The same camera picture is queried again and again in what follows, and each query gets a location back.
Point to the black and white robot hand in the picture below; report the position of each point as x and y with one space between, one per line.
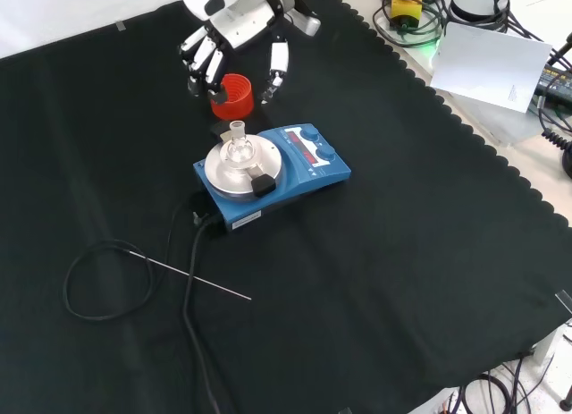
243 22

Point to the heater with blue base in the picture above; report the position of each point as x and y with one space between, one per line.
308 181

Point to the black flask clamp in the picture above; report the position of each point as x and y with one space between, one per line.
263 184
218 130

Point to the grey tape strip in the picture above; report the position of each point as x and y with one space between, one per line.
120 26
565 298

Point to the clear round-bottom flask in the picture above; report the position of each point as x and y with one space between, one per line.
238 151

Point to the yellow stop button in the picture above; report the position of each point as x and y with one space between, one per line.
406 7

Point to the black bench cloth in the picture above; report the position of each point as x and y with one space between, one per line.
402 253

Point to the black power supply box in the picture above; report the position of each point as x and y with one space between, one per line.
556 81

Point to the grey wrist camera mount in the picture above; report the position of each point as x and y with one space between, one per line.
307 24

